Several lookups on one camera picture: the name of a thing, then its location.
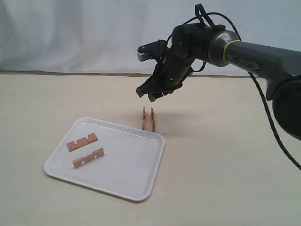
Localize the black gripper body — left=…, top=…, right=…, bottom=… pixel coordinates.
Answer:
left=152, top=23, right=225, bottom=93

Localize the white rectangular plastic tray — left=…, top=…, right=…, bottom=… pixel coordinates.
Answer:
left=44, top=117, right=165, bottom=202

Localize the notched wooden piece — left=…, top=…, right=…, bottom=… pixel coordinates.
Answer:
left=151, top=107, right=156, bottom=132
left=142, top=106, right=146, bottom=130
left=67, top=133, right=98, bottom=152
left=72, top=148, right=104, bottom=169

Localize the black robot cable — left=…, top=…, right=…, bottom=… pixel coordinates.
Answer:
left=164, top=3, right=301, bottom=171

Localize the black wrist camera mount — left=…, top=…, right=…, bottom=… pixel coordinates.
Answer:
left=137, top=40, right=167, bottom=62

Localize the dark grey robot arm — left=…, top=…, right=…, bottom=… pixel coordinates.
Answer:
left=136, top=23, right=301, bottom=138

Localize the white backdrop cloth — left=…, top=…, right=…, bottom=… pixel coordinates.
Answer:
left=0, top=0, right=301, bottom=73

